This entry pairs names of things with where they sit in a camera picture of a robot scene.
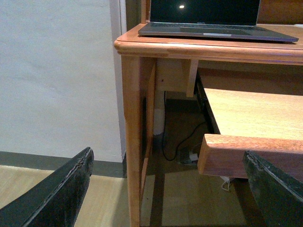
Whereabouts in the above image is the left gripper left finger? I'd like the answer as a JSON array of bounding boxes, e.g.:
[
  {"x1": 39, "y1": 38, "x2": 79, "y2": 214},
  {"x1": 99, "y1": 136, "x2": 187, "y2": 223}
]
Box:
[{"x1": 0, "y1": 147, "x2": 94, "y2": 227}]

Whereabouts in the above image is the white power adapter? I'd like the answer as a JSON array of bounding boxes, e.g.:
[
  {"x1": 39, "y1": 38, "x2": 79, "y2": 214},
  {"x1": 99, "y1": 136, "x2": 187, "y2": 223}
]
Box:
[{"x1": 220, "y1": 176, "x2": 235, "y2": 192}]

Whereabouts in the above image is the wooden desk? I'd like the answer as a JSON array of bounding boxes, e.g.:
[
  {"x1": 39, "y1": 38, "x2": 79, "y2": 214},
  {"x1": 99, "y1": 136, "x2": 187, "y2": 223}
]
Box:
[{"x1": 114, "y1": 0, "x2": 303, "y2": 227}]

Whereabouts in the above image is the black power cable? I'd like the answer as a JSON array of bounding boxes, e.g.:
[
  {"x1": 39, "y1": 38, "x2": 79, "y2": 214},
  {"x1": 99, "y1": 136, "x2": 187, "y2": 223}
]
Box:
[{"x1": 162, "y1": 91, "x2": 206, "y2": 161}]

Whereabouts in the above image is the wooden keyboard tray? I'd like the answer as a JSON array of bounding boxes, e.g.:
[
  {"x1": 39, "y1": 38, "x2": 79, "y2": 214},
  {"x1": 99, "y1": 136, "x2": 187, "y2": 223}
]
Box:
[{"x1": 198, "y1": 88, "x2": 303, "y2": 180}]

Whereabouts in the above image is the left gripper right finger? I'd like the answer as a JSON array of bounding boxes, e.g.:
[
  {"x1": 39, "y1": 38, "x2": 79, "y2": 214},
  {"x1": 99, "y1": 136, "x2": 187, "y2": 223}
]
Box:
[{"x1": 243, "y1": 151, "x2": 303, "y2": 227}]

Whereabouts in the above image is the white pipe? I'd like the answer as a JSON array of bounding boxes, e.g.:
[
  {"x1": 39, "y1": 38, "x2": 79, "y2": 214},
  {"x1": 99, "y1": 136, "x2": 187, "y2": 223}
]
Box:
[{"x1": 153, "y1": 90, "x2": 165, "y2": 135}]

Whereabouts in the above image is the grey laptop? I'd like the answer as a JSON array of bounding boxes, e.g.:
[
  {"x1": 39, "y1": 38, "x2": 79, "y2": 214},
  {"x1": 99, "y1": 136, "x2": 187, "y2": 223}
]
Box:
[{"x1": 138, "y1": 0, "x2": 298, "y2": 42}]

